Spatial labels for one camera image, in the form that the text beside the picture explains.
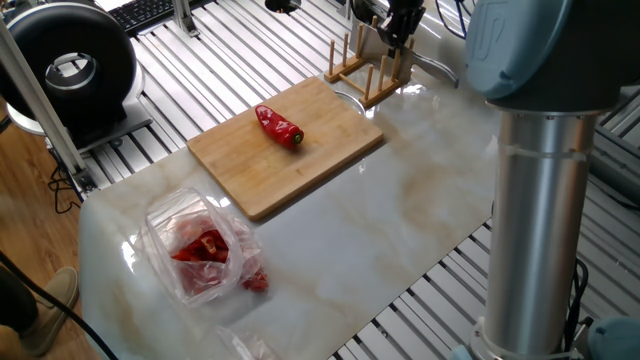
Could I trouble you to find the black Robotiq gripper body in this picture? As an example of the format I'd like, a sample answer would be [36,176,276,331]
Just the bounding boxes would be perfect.
[388,0,426,21]

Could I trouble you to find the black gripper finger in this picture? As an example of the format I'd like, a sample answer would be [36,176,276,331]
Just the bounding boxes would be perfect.
[401,12,426,49]
[377,14,404,50]

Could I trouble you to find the steel cleaver knife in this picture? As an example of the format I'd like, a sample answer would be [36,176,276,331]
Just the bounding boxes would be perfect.
[355,22,460,90]

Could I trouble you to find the dark device block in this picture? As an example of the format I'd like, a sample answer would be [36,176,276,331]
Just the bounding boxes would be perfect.
[349,0,390,24]

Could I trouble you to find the wooden peg rack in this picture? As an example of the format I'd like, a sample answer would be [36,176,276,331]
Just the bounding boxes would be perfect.
[323,15,417,110]

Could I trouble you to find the red bell pepper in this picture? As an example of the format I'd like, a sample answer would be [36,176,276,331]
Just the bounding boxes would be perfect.
[254,104,305,150]

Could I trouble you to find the bamboo cutting board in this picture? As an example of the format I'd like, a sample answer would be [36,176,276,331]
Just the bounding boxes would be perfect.
[186,75,385,223]

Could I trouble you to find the marble pattern table mat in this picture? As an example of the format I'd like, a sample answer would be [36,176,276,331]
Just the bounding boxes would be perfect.
[77,0,504,360]

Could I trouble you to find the black computer keyboard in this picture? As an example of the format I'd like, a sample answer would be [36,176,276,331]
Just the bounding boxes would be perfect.
[107,0,211,35]

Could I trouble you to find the chopped red pepper pieces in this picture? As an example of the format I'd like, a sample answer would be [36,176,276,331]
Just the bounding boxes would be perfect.
[172,227,270,294]

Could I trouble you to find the clear plastic bag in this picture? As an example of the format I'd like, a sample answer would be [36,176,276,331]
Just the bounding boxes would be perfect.
[214,324,284,360]
[142,187,271,307]

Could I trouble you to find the black trouser leg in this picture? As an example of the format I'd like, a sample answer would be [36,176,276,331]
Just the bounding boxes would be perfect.
[0,259,41,336]

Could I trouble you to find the short aluminium post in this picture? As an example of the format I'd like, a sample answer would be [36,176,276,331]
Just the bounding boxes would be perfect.
[172,0,201,39]

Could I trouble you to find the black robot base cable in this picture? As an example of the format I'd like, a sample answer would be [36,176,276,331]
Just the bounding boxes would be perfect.
[563,257,591,351]

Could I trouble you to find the slanted aluminium frame post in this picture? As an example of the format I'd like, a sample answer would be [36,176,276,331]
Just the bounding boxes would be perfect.
[0,19,99,195]

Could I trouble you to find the black ring device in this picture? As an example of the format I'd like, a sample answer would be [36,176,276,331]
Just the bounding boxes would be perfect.
[0,1,154,154]

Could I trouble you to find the thin black wire bundle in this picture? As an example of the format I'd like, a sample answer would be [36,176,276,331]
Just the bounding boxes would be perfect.
[47,167,81,215]

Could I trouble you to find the thick black floor cable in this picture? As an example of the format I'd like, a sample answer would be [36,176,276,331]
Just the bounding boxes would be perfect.
[0,249,119,360]

